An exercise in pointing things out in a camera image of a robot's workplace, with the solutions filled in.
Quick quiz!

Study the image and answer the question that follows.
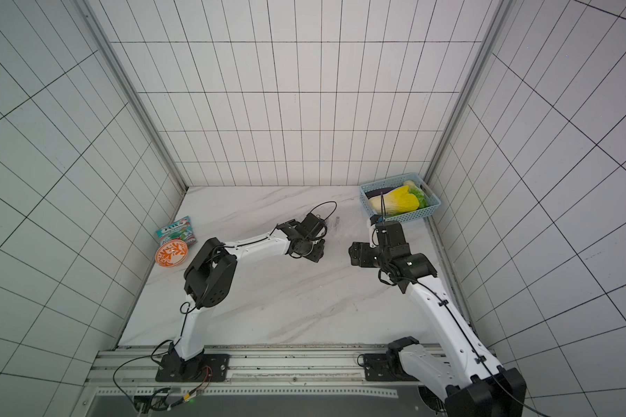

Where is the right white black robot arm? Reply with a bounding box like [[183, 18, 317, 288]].
[[349, 215, 527, 416]]

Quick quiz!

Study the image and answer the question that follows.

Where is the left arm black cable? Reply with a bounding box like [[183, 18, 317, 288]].
[[110, 200, 339, 415]]

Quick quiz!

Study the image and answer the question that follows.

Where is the clear acrylic lipstick organizer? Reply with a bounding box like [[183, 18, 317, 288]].
[[326, 206, 369, 242]]

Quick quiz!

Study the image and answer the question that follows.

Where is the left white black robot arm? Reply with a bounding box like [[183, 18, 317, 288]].
[[156, 212, 328, 383]]

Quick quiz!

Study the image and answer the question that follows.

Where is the green toy vegetable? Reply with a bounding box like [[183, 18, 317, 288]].
[[403, 180, 429, 210]]

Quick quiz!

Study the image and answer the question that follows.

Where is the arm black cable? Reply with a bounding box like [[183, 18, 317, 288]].
[[110, 200, 339, 415], [369, 192, 554, 417]]

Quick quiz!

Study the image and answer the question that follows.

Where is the dark purple toy eggplant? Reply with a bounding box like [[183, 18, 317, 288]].
[[365, 187, 393, 199]]

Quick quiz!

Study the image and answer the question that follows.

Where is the yellow toy napa cabbage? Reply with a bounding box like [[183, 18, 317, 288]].
[[369, 186, 419, 217]]

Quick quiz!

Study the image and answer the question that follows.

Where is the aluminium mounting rail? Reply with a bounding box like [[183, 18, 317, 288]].
[[81, 344, 445, 405]]

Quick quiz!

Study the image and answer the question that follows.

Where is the green snack packet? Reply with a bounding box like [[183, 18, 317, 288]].
[[156, 216, 198, 246]]

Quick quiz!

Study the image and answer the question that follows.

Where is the light blue plastic basket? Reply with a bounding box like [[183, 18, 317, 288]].
[[359, 173, 441, 223]]

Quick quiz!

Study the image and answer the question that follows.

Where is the orange white patterned bowl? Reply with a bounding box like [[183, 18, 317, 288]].
[[155, 239, 189, 268]]

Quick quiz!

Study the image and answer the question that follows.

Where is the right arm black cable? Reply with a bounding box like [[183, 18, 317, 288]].
[[369, 192, 554, 417]]

